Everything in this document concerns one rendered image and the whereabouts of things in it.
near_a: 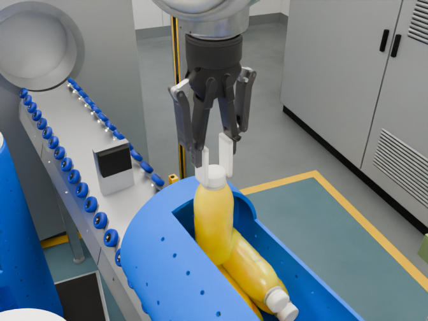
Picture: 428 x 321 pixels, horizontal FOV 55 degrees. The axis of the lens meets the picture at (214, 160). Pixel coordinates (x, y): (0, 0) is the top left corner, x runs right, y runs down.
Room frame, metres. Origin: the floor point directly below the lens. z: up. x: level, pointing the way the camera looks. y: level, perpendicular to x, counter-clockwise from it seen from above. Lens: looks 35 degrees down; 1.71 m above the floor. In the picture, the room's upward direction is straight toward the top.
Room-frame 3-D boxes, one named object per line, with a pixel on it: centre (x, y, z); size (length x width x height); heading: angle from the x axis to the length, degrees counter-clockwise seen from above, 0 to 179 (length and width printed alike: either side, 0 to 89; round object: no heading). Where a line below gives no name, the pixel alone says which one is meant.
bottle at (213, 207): (0.53, 0.00, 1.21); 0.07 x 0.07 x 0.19
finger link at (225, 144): (0.54, -0.02, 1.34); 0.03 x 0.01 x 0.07; 33
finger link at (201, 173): (0.52, 0.02, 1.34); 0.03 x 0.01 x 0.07; 33
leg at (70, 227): (1.52, 0.72, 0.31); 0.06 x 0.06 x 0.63; 33
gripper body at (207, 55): (0.53, 0.00, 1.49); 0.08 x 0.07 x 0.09; 123
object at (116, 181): (0.96, 0.28, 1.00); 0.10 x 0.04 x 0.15; 123
